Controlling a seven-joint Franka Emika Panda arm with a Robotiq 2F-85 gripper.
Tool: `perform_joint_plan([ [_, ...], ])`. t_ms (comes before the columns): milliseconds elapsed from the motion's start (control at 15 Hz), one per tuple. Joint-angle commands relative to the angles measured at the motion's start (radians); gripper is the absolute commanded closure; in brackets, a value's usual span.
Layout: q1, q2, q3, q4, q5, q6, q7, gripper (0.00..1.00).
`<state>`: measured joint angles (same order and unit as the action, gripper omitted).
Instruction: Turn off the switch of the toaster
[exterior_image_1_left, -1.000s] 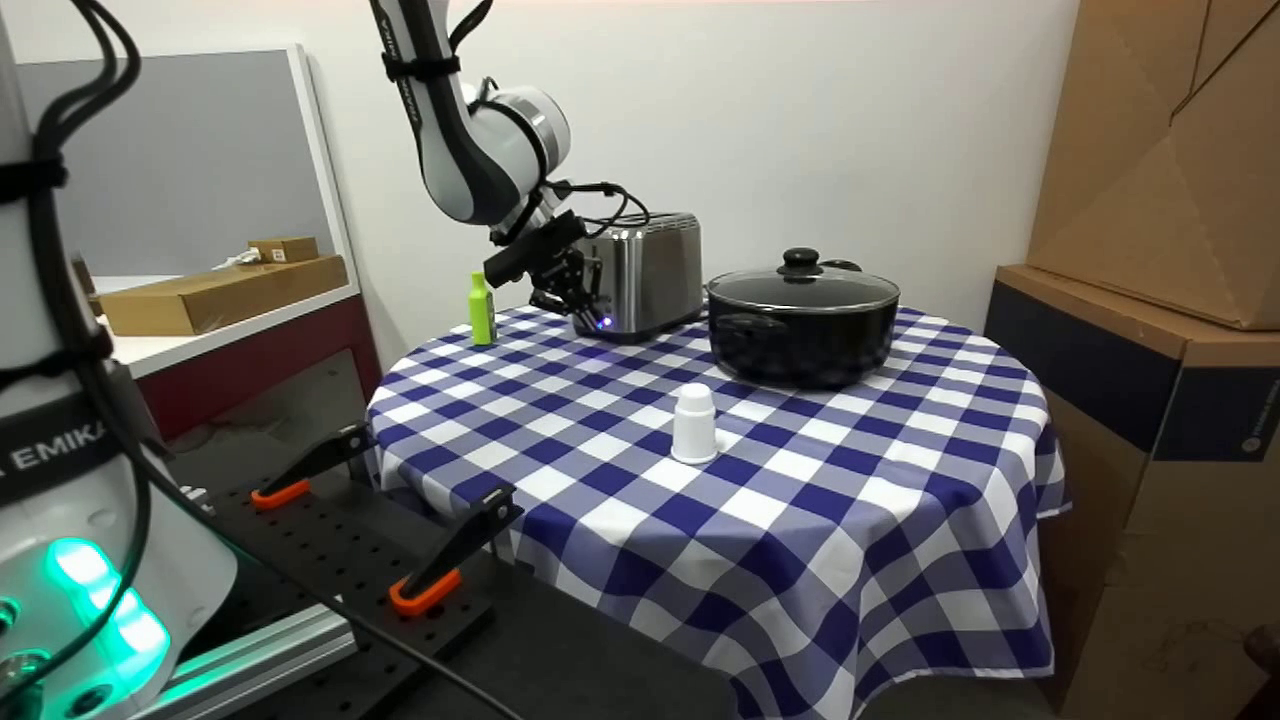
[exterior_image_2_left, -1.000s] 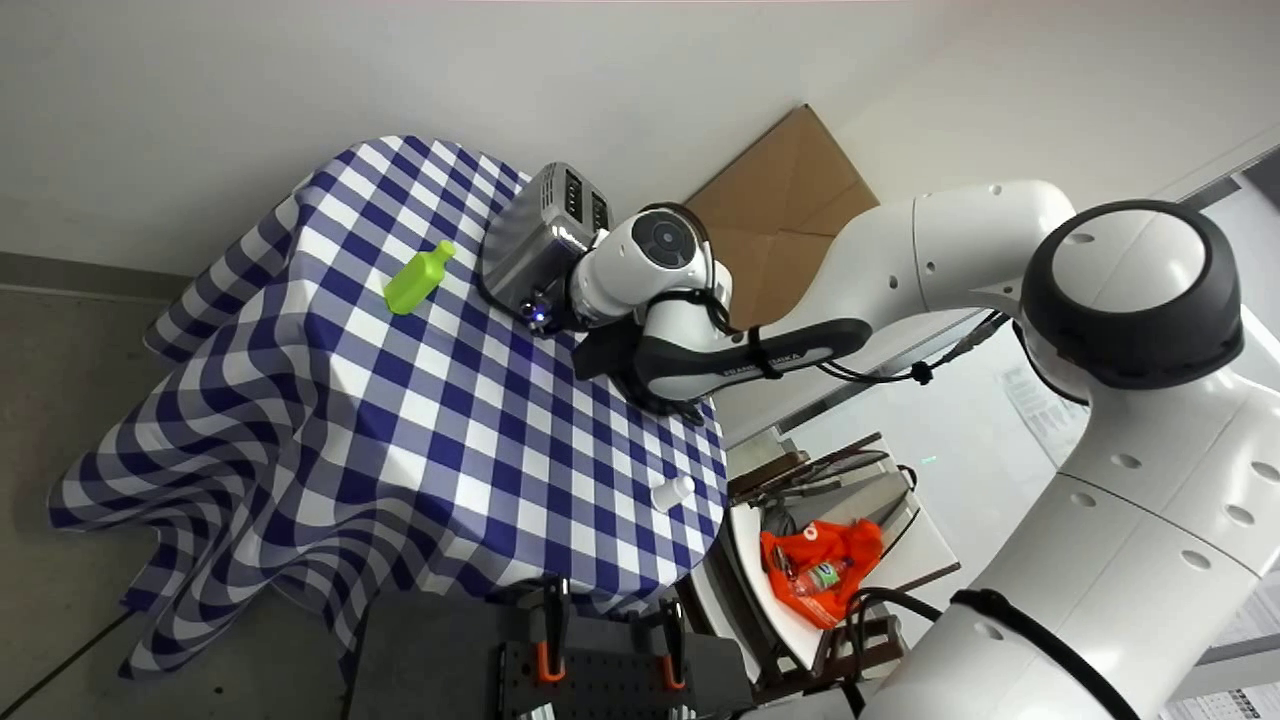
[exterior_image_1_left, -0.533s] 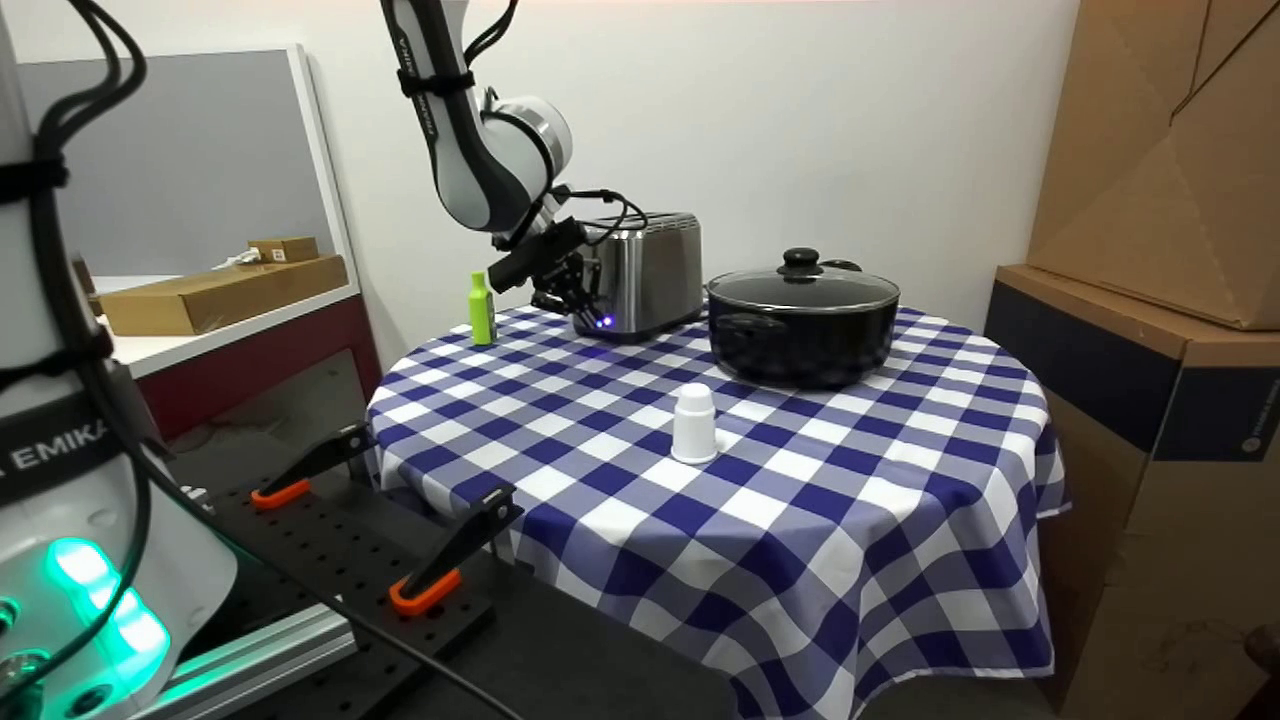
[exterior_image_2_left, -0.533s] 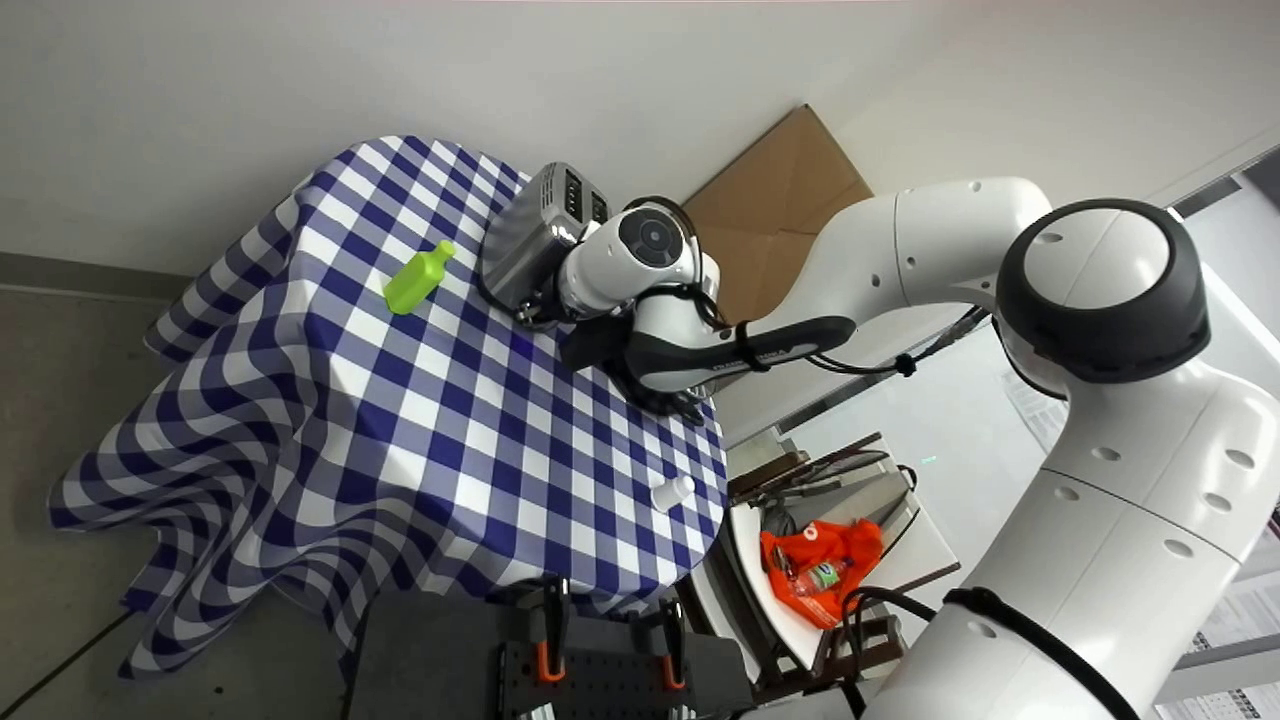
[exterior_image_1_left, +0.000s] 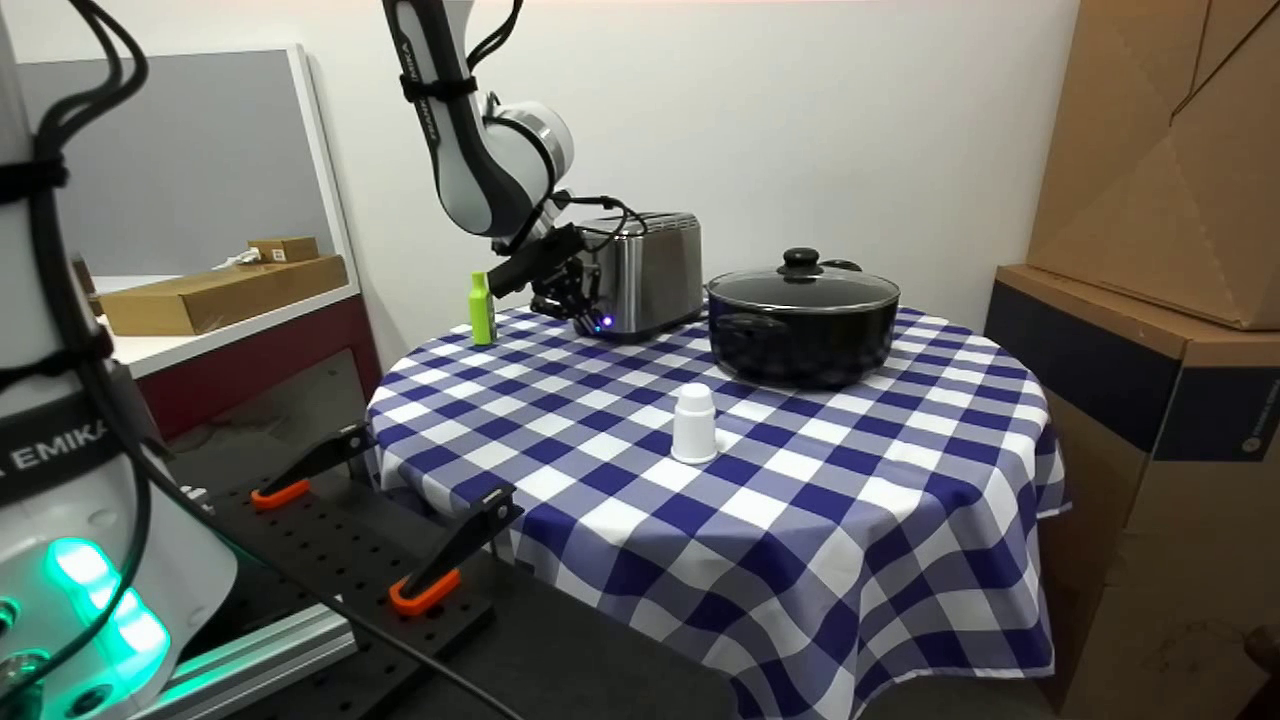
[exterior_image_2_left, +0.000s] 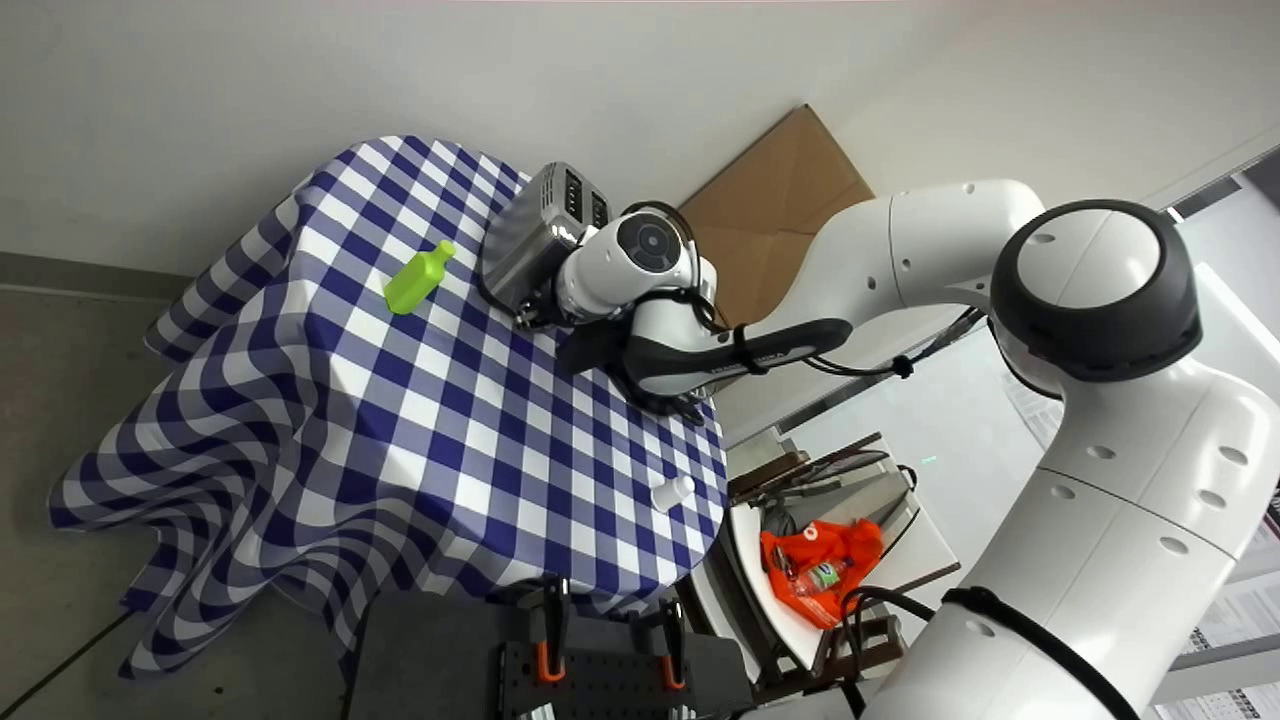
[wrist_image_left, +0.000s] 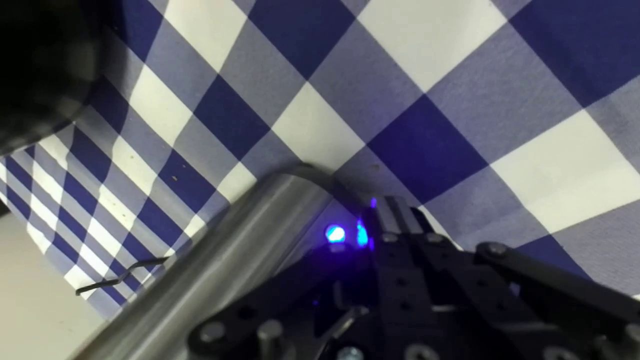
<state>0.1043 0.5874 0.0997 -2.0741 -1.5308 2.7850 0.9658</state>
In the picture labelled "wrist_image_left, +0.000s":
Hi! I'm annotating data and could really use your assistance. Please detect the blue white checkered tablecloth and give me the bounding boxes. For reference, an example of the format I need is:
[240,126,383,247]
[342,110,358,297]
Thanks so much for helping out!
[0,0,640,321]

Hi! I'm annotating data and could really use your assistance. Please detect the thin black toaster cable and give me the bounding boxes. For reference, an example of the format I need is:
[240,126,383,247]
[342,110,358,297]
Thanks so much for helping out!
[74,254,171,296]

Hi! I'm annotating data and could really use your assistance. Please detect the black cooking pot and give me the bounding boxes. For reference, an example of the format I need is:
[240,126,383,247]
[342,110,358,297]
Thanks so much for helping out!
[0,0,129,155]

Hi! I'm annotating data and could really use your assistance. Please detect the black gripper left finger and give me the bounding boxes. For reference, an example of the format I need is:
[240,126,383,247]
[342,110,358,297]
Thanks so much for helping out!
[189,195,408,360]

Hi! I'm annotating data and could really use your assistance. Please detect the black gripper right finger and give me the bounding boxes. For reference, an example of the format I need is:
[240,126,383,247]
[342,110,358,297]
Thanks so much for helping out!
[398,195,640,360]

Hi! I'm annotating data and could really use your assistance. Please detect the silver metal cylinder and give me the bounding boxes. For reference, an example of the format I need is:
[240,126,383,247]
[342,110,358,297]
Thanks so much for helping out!
[66,162,379,360]

